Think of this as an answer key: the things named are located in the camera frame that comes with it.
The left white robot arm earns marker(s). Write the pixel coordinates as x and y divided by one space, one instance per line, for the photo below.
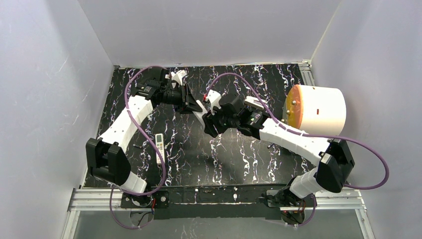
106 154

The grey remote control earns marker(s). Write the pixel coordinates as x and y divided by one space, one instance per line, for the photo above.
199 116

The aluminium frame rail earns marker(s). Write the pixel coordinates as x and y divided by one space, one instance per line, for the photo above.
97 199

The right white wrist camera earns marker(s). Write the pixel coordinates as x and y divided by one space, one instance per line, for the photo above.
213 98

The white cylindrical container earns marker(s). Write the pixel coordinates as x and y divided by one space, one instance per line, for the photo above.
315 110

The slim white remote control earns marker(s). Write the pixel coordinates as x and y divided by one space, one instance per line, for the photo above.
159 141

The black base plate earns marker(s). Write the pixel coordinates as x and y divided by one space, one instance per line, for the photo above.
221 201

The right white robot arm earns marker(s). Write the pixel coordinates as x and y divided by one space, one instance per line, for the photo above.
331 157

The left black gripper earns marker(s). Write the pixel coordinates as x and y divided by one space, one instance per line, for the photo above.
184 97

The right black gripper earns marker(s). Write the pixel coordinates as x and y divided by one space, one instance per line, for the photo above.
213 122

